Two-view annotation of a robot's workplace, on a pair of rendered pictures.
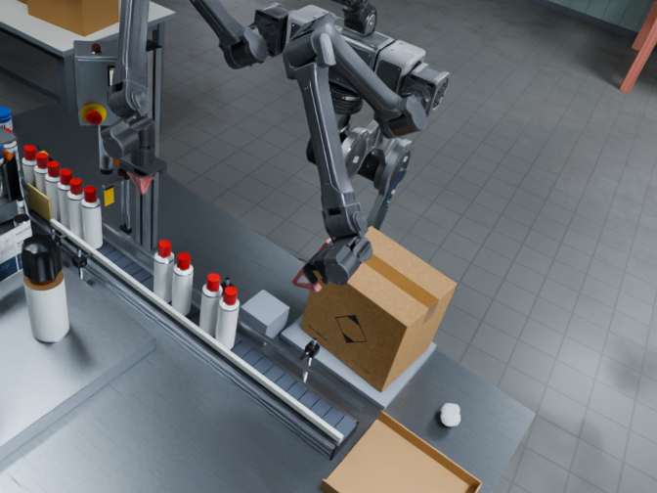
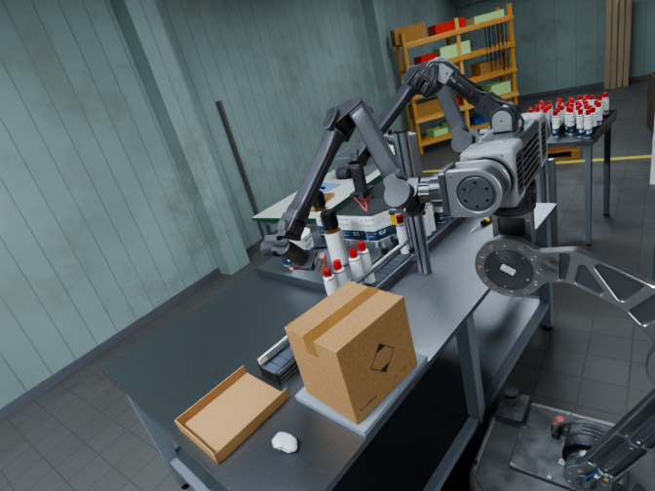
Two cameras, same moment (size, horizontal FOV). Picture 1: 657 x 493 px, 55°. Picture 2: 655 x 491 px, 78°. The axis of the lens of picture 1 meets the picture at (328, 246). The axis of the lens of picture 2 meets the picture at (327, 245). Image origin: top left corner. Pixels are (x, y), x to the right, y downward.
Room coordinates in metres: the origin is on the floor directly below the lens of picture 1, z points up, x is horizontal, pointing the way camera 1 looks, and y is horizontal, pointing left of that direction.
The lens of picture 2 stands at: (1.68, -1.17, 1.80)
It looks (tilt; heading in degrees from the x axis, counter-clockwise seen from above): 23 degrees down; 112
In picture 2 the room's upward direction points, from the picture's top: 15 degrees counter-clockwise
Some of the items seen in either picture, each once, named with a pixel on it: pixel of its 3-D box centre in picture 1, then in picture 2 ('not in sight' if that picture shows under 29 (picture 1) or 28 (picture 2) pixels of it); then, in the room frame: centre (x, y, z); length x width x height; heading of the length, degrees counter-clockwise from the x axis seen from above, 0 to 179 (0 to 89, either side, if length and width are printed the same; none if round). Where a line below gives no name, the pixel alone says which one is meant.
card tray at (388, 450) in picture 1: (402, 485); (232, 408); (0.84, -0.31, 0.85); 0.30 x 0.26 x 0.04; 63
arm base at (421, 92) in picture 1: (413, 101); (438, 189); (1.60, -0.13, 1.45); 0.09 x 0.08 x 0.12; 70
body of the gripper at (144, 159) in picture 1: (143, 154); (360, 185); (1.24, 0.49, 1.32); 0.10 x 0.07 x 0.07; 70
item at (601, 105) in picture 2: not in sight; (566, 114); (2.51, 2.74, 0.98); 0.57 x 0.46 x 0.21; 153
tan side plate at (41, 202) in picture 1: (39, 202); not in sight; (1.40, 0.86, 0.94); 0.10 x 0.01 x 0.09; 63
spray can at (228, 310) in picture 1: (227, 318); (331, 288); (1.10, 0.21, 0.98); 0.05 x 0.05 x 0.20
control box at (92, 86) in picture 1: (111, 84); (402, 155); (1.42, 0.64, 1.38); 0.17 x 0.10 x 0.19; 118
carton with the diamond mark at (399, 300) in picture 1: (375, 306); (353, 346); (1.27, -0.17, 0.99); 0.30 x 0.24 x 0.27; 58
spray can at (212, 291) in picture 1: (210, 305); (341, 282); (1.13, 0.26, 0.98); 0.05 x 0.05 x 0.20
